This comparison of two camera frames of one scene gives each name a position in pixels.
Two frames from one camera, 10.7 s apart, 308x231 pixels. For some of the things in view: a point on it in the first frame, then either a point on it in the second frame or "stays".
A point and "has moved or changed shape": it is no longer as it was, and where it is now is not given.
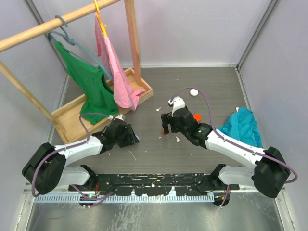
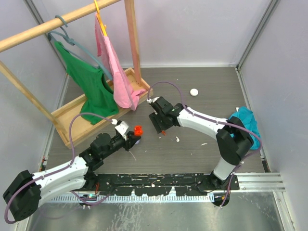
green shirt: x=94 y=92 stays
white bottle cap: x=194 y=92 stays
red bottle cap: x=198 y=116 has moved or changed shape
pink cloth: x=124 y=95 stays
